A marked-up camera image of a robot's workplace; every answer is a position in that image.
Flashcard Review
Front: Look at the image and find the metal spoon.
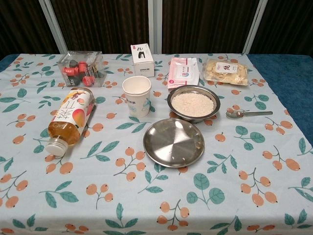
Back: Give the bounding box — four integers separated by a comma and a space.
225, 110, 273, 120

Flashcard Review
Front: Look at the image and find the white paper cup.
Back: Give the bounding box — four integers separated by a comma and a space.
122, 76, 152, 118

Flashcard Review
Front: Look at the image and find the stainless steel plate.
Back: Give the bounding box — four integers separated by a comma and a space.
143, 118, 205, 168

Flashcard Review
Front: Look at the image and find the stainless steel bowl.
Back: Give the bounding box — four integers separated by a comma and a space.
167, 85, 221, 124

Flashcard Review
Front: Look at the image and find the white rice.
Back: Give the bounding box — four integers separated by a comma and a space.
171, 93, 215, 117

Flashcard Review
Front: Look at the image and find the pink wet wipes pack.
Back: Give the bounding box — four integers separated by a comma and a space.
167, 57, 200, 89

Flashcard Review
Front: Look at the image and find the small white carton box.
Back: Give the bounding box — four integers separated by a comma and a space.
130, 43, 155, 78

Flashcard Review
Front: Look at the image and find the floral print tablecloth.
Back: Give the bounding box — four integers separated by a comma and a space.
0, 53, 313, 235

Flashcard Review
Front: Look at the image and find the clear bag of snacks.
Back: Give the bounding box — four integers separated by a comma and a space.
200, 57, 250, 86

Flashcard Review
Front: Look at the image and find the peach tea bottle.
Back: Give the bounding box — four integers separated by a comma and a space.
45, 87, 96, 158

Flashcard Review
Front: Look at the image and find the clear plastic box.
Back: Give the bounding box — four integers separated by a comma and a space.
57, 50, 108, 88

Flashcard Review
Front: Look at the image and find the dark brown curtain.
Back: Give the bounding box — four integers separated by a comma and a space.
0, 0, 313, 61

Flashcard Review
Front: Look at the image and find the silver metal frame post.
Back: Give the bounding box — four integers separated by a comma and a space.
148, 0, 163, 54
38, 0, 68, 54
242, 0, 268, 54

